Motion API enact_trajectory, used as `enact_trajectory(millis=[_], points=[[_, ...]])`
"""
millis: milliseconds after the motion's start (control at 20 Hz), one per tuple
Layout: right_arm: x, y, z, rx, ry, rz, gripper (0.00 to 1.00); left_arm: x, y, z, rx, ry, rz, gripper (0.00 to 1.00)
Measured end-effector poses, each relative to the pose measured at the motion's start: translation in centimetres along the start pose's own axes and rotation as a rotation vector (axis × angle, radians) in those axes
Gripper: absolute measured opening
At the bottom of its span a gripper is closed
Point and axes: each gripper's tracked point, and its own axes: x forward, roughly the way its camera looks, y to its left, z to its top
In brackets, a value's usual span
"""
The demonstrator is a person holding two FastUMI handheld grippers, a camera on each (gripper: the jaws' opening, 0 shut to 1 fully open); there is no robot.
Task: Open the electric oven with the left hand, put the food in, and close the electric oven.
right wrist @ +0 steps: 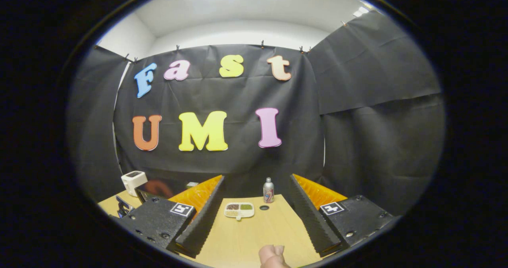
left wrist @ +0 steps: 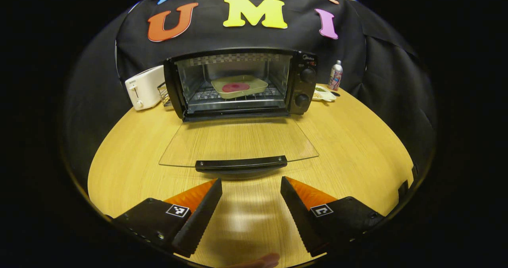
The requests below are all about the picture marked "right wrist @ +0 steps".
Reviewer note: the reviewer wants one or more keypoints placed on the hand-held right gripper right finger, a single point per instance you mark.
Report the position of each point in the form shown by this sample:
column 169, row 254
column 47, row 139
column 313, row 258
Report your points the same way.
column 311, row 216

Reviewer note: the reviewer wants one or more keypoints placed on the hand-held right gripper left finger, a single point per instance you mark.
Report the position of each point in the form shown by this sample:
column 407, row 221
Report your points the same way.
column 206, row 216

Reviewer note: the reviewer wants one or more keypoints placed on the black electric oven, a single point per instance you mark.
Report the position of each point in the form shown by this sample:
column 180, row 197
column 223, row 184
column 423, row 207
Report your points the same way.
column 158, row 189

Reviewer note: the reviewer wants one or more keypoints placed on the white toaster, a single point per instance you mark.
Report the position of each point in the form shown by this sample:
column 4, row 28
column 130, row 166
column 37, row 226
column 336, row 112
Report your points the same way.
column 133, row 182

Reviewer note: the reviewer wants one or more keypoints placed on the white divided dish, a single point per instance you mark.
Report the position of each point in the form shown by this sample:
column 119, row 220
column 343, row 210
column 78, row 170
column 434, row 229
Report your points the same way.
column 239, row 210

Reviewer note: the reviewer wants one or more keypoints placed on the silver bottle with red label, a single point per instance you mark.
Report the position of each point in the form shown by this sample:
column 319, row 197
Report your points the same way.
column 268, row 190

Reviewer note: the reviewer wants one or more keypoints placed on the black backdrop cloth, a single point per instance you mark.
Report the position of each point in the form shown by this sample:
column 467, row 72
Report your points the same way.
column 238, row 97

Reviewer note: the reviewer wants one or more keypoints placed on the row of black cloth clips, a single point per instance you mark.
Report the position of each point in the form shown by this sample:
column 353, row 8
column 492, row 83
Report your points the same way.
column 262, row 44

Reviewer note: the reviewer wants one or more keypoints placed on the small ceiling light panel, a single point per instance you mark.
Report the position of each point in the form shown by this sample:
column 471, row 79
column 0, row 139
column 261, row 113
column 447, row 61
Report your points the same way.
column 360, row 10

